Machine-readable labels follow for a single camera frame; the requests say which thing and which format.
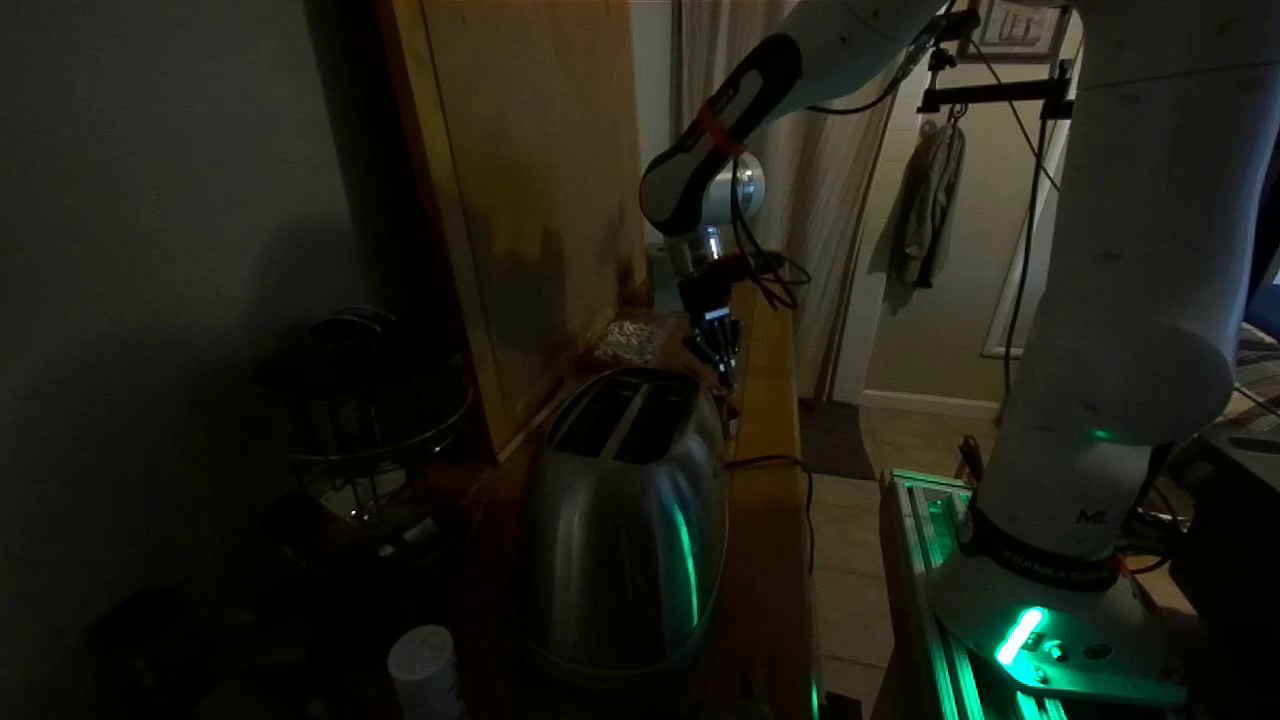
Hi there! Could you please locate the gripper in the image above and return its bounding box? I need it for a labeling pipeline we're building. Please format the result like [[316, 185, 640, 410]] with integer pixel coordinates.
[[677, 254, 753, 391]]

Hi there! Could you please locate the silver toaster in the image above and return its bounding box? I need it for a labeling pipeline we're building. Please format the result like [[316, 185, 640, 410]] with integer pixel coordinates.
[[518, 366, 733, 693]]

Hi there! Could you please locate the wooden cabinet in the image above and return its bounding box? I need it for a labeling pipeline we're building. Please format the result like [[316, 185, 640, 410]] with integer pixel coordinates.
[[378, 0, 653, 465]]

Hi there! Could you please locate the hanging grey garment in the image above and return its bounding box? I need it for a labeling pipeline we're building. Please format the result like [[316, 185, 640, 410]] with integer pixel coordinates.
[[888, 118, 969, 293]]

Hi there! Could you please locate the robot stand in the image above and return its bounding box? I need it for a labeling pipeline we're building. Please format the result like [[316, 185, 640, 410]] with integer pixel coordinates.
[[878, 466, 1280, 720]]

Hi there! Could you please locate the white plastic bottle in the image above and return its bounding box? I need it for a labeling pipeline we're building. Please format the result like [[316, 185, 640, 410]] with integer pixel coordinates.
[[387, 624, 465, 720]]

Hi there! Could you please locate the framed picture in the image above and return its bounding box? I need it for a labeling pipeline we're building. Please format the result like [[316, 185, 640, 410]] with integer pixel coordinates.
[[972, 0, 1073, 63]]

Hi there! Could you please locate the black box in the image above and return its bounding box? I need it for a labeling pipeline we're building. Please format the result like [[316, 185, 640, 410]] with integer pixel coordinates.
[[1168, 418, 1280, 720]]

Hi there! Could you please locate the black toaster cable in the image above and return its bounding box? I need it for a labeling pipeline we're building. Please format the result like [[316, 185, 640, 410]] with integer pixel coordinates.
[[724, 454, 817, 577]]

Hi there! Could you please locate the wire basket stand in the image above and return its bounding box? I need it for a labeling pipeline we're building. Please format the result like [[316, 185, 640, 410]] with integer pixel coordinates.
[[258, 304, 477, 563]]

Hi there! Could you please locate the camera on mount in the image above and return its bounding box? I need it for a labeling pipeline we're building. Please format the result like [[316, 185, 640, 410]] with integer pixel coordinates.
[[916, 8, 1079, 119]]

